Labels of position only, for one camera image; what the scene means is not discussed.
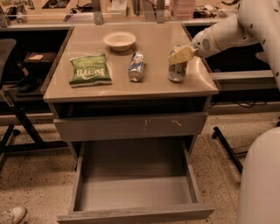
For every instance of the grey drawer cabinet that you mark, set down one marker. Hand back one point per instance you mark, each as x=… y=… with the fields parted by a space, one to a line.
x=113 y=81

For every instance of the black wheeled stand leg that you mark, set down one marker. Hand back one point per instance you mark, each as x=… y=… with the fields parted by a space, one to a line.
x=217 y=134

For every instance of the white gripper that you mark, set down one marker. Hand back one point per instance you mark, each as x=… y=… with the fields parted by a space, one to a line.
x=202 y=42

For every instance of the silver redbull can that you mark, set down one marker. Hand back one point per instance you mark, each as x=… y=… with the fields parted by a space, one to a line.
x=177 y=71

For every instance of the green chip bag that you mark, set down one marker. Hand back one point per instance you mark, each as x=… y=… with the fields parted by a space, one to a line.
x=90 y=70

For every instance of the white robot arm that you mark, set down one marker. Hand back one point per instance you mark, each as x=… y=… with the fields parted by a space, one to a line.
x=257 y=21

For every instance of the blue pepsi can lying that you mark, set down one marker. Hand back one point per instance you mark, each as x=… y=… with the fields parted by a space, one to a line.
x=136 y=67

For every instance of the grey top drawer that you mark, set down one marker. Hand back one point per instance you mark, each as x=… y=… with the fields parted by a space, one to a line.
x=130 y=126

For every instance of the pink plastic bin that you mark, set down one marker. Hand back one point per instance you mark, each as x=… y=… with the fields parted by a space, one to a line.
x=182 y=9

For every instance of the white sneaker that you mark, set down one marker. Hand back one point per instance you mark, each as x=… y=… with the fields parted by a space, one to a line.
x=13 y=216

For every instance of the white paper bowl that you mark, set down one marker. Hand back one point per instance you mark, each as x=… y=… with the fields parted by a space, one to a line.
x=119 y=41

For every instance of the open grey middle drawer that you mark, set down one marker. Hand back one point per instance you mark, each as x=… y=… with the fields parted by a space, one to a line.
x=135 y=181

